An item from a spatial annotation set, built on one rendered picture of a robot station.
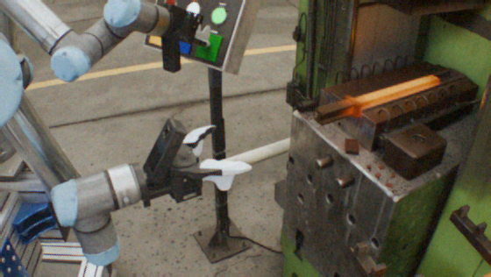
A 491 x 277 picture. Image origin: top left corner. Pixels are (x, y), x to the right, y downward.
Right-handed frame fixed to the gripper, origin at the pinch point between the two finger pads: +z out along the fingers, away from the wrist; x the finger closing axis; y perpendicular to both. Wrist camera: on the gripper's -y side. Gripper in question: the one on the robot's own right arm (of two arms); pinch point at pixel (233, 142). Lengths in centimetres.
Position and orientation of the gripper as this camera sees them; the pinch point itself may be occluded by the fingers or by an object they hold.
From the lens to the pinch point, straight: 80.3
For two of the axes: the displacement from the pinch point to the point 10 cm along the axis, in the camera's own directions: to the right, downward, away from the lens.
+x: 4.8, 5.0, -7.2
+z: 8.8, -2.7, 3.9
